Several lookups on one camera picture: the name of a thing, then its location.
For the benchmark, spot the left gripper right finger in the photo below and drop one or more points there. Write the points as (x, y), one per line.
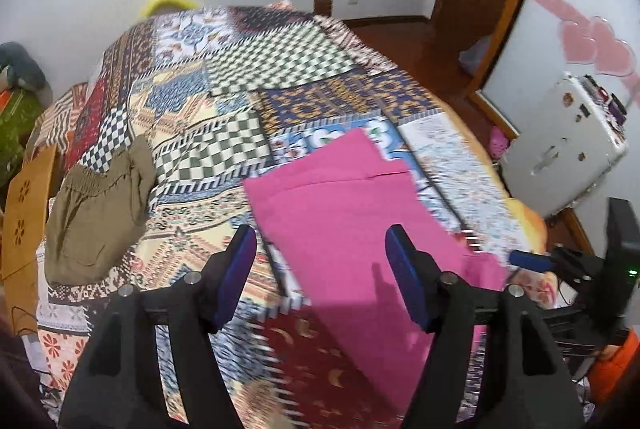
(493, 362)

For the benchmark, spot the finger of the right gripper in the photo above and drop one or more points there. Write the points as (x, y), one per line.
(531, 261)

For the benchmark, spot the pink pants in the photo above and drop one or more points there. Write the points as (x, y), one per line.
(327, 213)

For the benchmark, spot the pink slipper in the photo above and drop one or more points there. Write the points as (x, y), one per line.
(498, 143)

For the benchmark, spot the white suitcase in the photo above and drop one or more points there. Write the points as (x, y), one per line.
(575, 136)

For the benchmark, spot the olive green pants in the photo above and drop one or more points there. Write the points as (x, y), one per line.
(96, 217)

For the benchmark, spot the wooden lap desk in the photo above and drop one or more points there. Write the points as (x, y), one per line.
(23, 227)

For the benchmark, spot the patchwork patterned bedspread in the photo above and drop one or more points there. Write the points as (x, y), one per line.
(225, 94)

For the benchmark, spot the green storage bag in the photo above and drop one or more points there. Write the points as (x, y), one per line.
(19, 110)

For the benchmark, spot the grey plush toy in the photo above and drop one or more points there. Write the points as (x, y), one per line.
(18, 69)

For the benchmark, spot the yellow foam arch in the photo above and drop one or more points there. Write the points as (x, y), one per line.
(160, 7)

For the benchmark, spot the wooden bed post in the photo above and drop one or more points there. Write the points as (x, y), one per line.
(323, 7)

